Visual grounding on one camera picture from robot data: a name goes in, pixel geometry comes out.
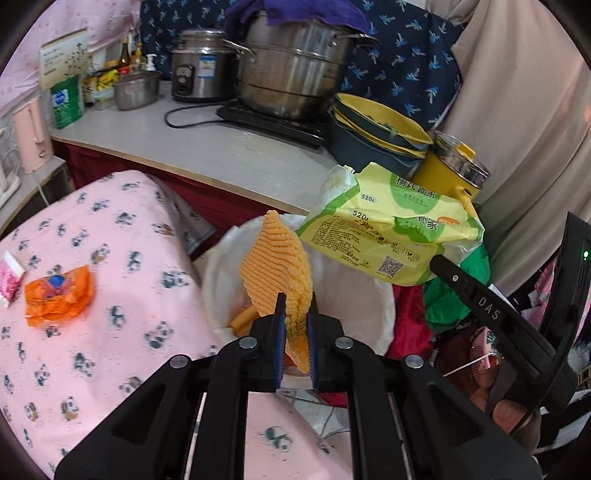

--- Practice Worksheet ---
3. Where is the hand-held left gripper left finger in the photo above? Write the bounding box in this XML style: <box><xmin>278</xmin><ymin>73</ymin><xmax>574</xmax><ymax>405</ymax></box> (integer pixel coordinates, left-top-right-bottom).
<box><xmin>54</xmin><ymin>292</ymin><xmax>287</xmax><ymax>480</ymax></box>

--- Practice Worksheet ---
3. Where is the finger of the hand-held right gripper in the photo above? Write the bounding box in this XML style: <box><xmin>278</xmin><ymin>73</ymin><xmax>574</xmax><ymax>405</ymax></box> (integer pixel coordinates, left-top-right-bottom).
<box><xmin>429</xmin><ymin>255</ymin><xmax>579</xmax><ymax>415</ymax></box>

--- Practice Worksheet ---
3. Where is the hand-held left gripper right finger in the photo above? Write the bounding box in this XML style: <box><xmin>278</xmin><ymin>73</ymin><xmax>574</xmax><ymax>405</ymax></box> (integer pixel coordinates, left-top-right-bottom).
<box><xmin>307</xmin><ymin>300</ymin><xmax>542</xmax><ymax>480</ymax></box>

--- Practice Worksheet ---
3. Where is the long orange foam fruit net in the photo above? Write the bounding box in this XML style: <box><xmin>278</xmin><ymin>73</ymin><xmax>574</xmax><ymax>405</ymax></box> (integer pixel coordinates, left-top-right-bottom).
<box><xmin>229</xmin><ymin>302</ymin><xmax>262</xmax><ymax>340</ymax></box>

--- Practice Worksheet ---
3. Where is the white lined trash bin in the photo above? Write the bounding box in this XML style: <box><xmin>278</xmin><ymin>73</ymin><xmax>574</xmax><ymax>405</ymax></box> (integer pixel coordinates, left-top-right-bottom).
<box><xmin>201</xmin><ymin>213</ymin><xmax>397</xmax><ymax>365</ymax></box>

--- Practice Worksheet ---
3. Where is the triangular orange foam fruit net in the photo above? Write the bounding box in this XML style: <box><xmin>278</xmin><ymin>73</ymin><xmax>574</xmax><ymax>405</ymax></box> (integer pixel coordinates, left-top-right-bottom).
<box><xmin>239</xmin><ymin>210</ymin><xmax>312</xmax><ymax>374</ymax></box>

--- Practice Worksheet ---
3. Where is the yellow-green tissue pack wrapper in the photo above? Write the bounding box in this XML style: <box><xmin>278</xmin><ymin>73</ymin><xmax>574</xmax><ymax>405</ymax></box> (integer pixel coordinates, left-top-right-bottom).
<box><xmin>295</xmin><ymin>161</ymin><xmax>485</xmax><ymax>287</ymax></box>

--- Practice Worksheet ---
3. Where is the person's right hand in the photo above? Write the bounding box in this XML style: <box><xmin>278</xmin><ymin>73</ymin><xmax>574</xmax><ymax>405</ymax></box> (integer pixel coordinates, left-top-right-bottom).
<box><xmin>492</xmin><ymin>398</ymin><xmax>543</xmax><ymax>457</ymax></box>

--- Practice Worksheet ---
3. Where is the green plastic bag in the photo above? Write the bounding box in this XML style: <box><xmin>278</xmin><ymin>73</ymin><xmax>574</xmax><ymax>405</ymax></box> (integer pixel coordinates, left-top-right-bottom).
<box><xmin>422</xmin><ymin>242</ymin><xmax>491</xmax><ymax>333</ymax></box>

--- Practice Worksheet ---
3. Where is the red plastic bag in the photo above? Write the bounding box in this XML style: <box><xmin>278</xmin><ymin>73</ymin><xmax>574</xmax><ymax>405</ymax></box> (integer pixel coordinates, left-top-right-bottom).
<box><xmin>385</xmin><ymin>284</ymin><xmax>437</xmax><ymax>361</ymax></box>

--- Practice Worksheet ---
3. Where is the yellow pot with steel lid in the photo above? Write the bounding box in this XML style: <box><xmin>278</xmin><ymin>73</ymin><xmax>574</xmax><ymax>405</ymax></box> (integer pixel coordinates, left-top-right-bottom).
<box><xmin>411</xmin><ymin>130</ymin><xmax>491</xmax><ymax>213</ymax></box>

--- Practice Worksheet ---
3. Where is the pink panda print tablecloth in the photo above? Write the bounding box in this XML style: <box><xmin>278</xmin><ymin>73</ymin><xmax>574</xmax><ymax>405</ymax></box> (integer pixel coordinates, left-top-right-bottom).
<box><xmin>0</xmin><ymin>170</ymin><xmax>356</xmax><ymax>480</ymax></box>

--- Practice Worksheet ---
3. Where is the beige curtain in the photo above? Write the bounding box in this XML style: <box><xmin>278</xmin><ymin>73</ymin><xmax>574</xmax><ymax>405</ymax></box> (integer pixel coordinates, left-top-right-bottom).
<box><xmin>438</xmin><ymin>0</ymin><xmax>591</xmax><ymax>296</ymax></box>

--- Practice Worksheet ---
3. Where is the stack of blue yellow pans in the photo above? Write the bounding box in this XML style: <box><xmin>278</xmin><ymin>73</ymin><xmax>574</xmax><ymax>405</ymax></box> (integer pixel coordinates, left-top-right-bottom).
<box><xmin>329</xmin><ymin>92</ymin><xmax>435</xmax><ymax>169</ymax></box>

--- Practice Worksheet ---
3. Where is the black induction cooker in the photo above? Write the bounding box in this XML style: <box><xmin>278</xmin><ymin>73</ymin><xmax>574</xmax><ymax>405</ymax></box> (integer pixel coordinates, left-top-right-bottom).
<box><xmin>217</xmin><ymin>102</ymin><xmax>331</xmax><ymax>148</ymax></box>

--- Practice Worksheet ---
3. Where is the orange crumpled snack wrapper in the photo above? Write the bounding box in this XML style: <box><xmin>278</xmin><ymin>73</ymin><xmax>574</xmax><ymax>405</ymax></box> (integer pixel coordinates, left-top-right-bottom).
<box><xmin>24</xmin><ymin>267</ymin><xmax>95</xmax><ymax>328</ymax></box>

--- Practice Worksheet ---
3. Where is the blue leaf print curtain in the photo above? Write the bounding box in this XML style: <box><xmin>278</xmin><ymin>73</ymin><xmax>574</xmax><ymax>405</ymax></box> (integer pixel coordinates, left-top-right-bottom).
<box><xmin>139</xmin><ymin>0</ymin><xmax>467</xmax><ymax>134</ymax></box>

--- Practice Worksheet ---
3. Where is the steel steamer pot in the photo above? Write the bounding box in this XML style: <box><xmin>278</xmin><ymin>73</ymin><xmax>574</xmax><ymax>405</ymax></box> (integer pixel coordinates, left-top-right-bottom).
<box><xmin>222</xmin><ymin>11</ymin><xmax>379</xmax><ymax>121</ymax></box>

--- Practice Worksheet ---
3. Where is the pink printed paper cup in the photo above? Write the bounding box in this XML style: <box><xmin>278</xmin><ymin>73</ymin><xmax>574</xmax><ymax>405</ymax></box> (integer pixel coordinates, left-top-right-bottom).
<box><xmin>0</xmin><ymin>251</ymin><xmax>26</xmax><ymax>308</ymax></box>

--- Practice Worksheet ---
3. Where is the steel rice cooker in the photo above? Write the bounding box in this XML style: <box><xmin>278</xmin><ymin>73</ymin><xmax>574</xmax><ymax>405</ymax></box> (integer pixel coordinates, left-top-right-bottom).
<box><xmin>171</xmin><ymin>28</ymin><xmax>238</xmax><ymax>103</ymax></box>

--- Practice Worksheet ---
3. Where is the steel bowl with lid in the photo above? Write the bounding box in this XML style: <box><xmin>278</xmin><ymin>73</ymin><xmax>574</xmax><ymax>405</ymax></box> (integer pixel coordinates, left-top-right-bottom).
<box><xmin>113</xmin><ymin>70</ymin><xmax>162</xmax><ymax>112</ymax></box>

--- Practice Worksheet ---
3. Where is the cluster of condiment bottles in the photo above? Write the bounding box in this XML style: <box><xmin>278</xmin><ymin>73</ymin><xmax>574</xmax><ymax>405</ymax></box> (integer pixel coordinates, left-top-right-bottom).
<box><xmin>81</xmin><ymin>37</ymin><xmax>160</xmax><ymax>109</ymax></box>

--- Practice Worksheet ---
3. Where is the green can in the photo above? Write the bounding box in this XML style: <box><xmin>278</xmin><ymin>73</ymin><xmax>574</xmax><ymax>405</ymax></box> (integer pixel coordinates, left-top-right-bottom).
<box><xmin>51</xmin><ymin>76</ymin><xmax>85</xmax><ymax>130</ymax></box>

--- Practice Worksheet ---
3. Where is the pink electric kettle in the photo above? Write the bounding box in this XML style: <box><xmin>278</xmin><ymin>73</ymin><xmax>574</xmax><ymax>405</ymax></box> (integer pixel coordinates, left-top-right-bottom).
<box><xmin>13</xmin><ymin>99</ymin><xmax>54</xmax><ymax>174</ymax></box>

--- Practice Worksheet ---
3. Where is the purple cloth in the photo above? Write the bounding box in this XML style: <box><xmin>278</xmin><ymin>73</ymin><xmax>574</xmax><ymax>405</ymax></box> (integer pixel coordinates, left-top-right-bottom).
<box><xmin>224</xmin><ymin>0</ymin><xmax>370</xmax><ymax>31</ymax></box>

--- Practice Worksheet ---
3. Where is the white floral print carton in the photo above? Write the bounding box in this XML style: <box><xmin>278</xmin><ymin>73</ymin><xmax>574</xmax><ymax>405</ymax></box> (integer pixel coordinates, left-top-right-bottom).
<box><xmin>39</xmin><ymin>28</ymin><xmax>93</xmax><ymax>90</ymax></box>

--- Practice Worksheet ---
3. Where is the pink floral curtain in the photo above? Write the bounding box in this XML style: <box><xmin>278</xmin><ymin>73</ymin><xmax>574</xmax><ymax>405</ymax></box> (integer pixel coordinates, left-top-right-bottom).
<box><xmin>0</xmin><ymin>0</ymin><xmax>144</xmax><ymax>116</ymax></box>

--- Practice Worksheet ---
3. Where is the black power cable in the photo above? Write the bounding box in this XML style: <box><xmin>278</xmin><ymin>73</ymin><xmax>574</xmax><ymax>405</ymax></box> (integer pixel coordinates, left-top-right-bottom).
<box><xmin>165</xmin><ymin>104</ymin><xmax>222</xmax><ymax>130</ymax></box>

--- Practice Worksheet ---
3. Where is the clear jug with white handle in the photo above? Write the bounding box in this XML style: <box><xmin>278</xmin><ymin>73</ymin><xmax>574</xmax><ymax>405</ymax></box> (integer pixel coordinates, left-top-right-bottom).
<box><xmin>0</xmin><ymin>127</ymin><xmax>21</xmax><ymax>204</ymax></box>

